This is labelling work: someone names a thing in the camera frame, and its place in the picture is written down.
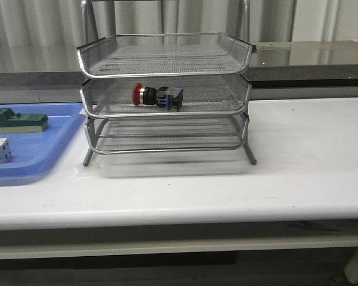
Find red emergency stop button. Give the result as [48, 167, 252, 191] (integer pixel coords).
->
[132, 82, 184, 111]

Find mesh tray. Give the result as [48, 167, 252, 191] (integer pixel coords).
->
[80, 74, 251, 119]
[77, 32, 253, 79]
[84, 115, 249, 154]

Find blue plastic tray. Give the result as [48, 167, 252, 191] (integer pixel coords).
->
[0, 102, 85, 186]

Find green terminal block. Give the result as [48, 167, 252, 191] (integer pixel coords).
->
[0, 108, 48, 133]

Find grey counter ledge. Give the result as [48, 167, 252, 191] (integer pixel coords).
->
[0, 41, 358, 89]

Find white table leg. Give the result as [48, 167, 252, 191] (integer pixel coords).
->
[344, 248, 358, 284]

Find grey metal rack frame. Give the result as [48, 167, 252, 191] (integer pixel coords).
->
[81, 0, 257, 165]

